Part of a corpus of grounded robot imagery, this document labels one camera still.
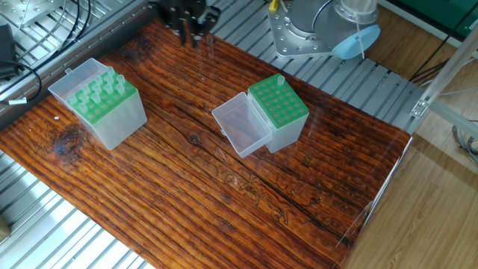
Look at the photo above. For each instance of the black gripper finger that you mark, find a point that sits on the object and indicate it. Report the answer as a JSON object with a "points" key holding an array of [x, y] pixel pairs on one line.
{"points": [[183, 24], [208, 19]]}

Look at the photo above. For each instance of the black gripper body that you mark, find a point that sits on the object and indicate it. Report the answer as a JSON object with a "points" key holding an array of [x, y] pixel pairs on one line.
{"points": [[187, 4]]}

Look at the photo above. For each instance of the translucent tip box green rack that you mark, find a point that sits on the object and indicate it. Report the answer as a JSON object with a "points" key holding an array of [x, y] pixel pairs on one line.
{"points": [[112, 123], [287, 119]]}

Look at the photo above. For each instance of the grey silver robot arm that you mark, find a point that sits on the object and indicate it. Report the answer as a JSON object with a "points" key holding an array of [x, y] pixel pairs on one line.
{"points": [[321, 26]]}

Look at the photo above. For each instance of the yellow tag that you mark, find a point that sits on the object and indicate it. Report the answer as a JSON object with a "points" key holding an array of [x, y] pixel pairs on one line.
{"points": [[273, 4]]}

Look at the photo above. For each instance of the clear hinged box lid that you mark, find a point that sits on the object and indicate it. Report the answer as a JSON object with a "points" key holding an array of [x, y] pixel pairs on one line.
{"points": [[240, 127], [71, 81]]}

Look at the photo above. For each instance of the glossy wooden board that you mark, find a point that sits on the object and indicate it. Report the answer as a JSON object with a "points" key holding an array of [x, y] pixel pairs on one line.
{"points": [[224, 209]]}

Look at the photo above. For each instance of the grey metal mount plate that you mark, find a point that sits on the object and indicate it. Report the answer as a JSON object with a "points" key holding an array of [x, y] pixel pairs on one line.
{"points": [[299, 37]]}

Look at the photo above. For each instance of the aluminium frame corner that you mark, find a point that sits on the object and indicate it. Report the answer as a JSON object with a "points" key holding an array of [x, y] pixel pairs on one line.
{"points": [[441, 93]]}

